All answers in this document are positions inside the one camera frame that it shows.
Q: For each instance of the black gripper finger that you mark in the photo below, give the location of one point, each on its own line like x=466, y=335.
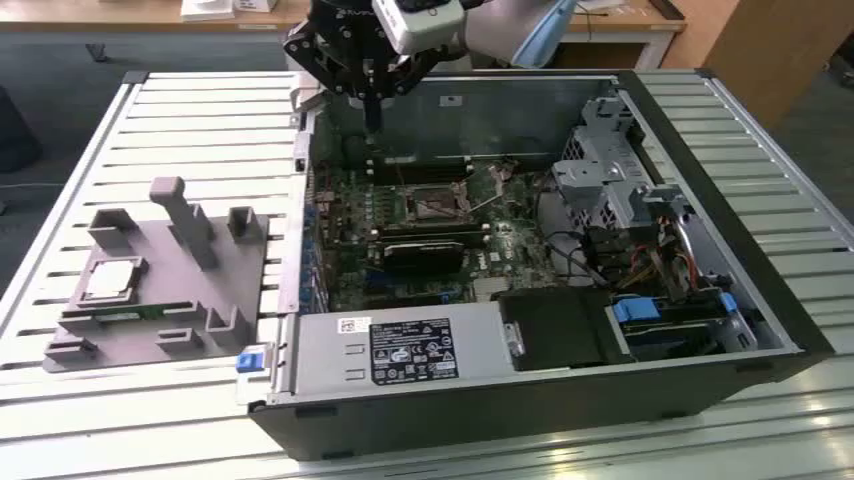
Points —
x=407, y=75
x=301, y=50

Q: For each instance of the thin locking lever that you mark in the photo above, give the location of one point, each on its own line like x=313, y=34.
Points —
x=399, y=170

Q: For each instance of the silver CPU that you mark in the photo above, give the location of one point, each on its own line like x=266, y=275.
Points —
x=112, y=278

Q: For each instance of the CPU socket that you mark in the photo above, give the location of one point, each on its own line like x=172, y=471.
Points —
x=435, y=204

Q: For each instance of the white box with print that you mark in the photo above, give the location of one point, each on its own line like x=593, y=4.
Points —
x=256, y=5

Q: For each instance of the plain white box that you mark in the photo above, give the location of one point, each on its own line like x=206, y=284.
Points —
x=207, y=12

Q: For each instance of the long wooden desk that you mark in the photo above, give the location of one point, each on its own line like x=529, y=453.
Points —
x=120, y=25

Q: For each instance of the white paper sheets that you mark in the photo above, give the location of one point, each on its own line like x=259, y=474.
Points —
x=603, y=5

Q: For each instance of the metal drive cage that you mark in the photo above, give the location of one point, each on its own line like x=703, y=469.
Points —
x=594, y=175

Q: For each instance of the black graphics card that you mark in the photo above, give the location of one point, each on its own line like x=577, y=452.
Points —
x=421, y=257

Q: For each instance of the green motherboard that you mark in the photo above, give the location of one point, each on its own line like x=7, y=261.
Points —
x=521, y=245

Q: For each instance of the small silver heat sink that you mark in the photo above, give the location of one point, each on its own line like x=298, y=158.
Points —
x=489, y=289

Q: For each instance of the grey parts rack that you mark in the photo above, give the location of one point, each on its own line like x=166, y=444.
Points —
x=160, y=280

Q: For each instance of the wooden cabinet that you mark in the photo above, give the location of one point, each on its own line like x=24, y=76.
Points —
x=768, y=50

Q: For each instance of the black plastic shroud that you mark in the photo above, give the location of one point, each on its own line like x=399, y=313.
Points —
x=561, y=330

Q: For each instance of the green RAM stick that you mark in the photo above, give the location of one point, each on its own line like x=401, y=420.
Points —
x=154, y=308

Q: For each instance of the silver power supply unit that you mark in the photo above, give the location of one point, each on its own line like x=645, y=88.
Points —
x=321, y=355

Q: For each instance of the blue disk carrier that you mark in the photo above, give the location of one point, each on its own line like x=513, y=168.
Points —
x=634, y=310

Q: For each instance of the blue case latch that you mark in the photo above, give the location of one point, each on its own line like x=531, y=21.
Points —
x=248, y=362

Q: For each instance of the blue plastic clip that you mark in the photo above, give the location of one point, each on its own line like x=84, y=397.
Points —
x=728, y=303

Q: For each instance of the black PC case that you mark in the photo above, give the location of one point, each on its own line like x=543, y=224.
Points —
x=467, y=430

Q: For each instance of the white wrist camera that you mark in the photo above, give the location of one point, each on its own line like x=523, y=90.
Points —
x=414, y=25

